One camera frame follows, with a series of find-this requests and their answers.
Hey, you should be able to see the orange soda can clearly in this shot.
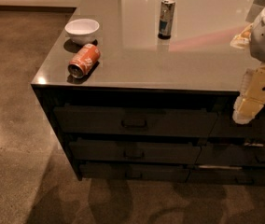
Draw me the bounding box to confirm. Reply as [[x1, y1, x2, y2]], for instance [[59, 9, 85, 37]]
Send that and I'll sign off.
[[68, 44, 101, 78]]

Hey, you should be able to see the silver blue energy drink can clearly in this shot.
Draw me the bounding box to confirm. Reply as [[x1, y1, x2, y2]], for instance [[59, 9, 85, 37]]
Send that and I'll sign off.
[[158, 0, 175, 39]]

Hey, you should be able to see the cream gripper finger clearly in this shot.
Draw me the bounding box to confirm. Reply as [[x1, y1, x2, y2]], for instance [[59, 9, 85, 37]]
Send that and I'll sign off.
[[230, 23, 253, 49], [232, 63, 265, 124]]

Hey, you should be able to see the drawer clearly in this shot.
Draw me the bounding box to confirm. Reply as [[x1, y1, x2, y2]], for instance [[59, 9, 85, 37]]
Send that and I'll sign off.
[[196, 145, 265, 167], [54, 105, 217, 137], [69, 139, 201, 164], [210, 108, 265, 139], [188, 170, 265, 186], [79, 162, 189, 182]]

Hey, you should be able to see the white bowl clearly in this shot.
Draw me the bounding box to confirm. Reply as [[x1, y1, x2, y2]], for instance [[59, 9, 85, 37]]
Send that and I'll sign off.
[[64, 19, 100, 46]]

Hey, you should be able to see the dark drawer cabinet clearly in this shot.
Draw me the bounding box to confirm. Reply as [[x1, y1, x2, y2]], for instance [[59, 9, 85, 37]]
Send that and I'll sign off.
[[32, 0, 265, 179]]

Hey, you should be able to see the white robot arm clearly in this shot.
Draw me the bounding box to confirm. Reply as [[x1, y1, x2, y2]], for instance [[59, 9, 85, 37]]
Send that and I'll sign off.
[[230, 8, 265, 124]]

